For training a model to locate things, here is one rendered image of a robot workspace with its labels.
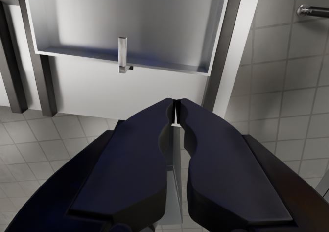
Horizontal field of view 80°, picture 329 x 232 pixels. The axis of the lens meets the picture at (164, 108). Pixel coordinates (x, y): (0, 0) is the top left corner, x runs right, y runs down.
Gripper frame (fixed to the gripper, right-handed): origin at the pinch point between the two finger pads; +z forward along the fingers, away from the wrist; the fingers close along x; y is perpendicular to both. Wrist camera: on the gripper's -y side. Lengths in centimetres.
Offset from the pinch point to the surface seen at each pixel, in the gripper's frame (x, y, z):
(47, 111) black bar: -22.4, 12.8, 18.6
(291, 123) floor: 83, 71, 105
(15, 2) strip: -23.2, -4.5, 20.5
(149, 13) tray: -3.9, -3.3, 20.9
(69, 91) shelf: -18.7, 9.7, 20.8
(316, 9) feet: 69, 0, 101
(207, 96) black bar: 5.6, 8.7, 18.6
